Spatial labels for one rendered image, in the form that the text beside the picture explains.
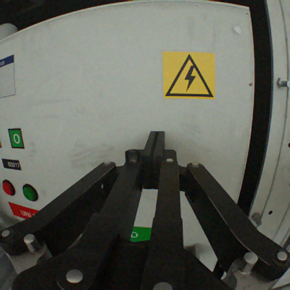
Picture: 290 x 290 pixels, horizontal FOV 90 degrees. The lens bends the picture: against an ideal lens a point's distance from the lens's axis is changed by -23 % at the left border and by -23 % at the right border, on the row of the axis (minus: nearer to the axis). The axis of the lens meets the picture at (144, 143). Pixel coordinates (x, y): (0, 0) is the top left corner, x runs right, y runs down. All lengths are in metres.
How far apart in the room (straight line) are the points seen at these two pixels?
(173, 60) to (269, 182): 0.20
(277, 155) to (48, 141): 0.30
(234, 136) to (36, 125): 0.25
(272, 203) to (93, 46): 0.32
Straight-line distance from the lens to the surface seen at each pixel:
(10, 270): 0.63
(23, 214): 0.40
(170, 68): 0.20
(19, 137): 0.30
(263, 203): 0.30
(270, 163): 0.27
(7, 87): 0.30
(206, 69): 0.20
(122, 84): 0.20
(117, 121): 0.21
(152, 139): 0.18
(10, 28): 0.40
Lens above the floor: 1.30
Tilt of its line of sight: 19 degrees down
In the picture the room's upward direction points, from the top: 2 degrees counter-clockwise
